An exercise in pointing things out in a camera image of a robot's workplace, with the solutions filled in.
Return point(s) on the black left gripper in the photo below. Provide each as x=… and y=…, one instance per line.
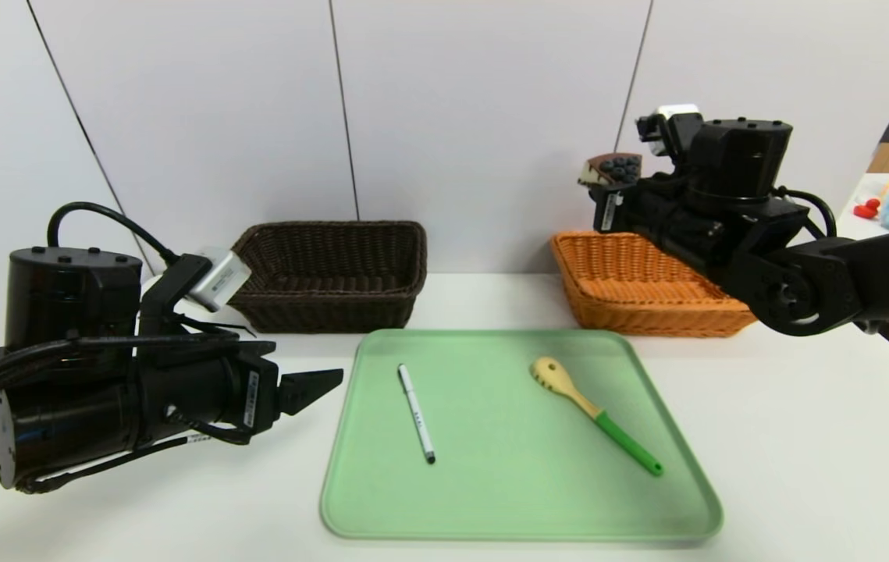
x=255, y=396

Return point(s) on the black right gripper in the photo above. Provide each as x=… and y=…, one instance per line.
x=608, y=210

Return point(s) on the chocolate blueberry cake slice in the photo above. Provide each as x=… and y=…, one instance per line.
x=608, y=168

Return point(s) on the white marker pen black cap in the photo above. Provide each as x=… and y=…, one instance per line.
x=416, y=411

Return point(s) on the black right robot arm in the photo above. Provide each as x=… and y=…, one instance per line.
x=803, y=281

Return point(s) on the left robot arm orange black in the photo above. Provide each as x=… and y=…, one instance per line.
x=62, y=297

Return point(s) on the orange wicker basket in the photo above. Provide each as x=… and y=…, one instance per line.
x=631, y=289

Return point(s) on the dark brown wicker basket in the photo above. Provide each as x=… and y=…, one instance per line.
x=350, y=265

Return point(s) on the light green plastic tray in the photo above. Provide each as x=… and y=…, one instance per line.
x=506, y=492

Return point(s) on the small red toy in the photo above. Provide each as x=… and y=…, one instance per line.
x=866, y=208

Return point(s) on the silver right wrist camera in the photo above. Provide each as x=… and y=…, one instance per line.
x=678, y=113

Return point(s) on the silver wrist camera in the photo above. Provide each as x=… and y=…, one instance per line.
x=219, y=279
x=678, y=113

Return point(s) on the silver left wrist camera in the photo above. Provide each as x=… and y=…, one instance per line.
x=219, y=279

